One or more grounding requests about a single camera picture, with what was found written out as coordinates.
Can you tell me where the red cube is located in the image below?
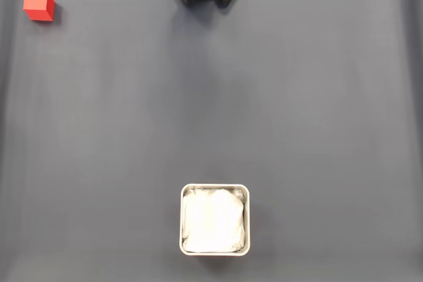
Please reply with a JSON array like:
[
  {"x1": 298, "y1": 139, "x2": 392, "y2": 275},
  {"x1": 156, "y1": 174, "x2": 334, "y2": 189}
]
[{"x1": 22, "y1": 0, "x2": 56, "y2": 22}]

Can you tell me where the dark blue table mat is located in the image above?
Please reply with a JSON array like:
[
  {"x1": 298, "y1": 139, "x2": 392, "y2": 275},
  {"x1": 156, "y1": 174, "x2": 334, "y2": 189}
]
[{"x1": 0, "y1": 0, "x2": 423, "y2": 282}]

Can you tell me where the square metal box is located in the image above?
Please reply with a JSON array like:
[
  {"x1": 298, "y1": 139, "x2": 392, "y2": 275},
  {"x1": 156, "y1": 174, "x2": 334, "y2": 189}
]
[{"x1": 180, "y1": 182, "x2": 250, "y2": 257}]

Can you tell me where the white tissue paper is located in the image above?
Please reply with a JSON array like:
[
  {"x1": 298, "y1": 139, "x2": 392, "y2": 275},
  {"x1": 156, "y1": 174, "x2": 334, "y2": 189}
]
[{"x1": 182, "y1": 188, "x2": 247, "y2": 252}]

